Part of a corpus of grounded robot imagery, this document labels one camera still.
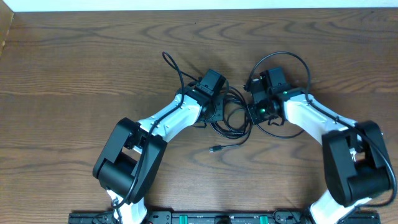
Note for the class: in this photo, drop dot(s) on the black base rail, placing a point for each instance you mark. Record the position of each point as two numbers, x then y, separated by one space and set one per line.
163 217

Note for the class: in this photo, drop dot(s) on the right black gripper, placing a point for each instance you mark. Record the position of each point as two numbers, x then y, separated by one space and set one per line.
255 115

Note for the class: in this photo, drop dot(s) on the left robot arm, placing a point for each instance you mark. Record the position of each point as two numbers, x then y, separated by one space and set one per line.
130 159

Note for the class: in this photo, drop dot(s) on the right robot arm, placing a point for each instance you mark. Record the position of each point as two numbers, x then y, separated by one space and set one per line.
356 163

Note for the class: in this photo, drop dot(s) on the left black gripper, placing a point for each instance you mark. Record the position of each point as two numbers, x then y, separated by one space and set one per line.
216 112

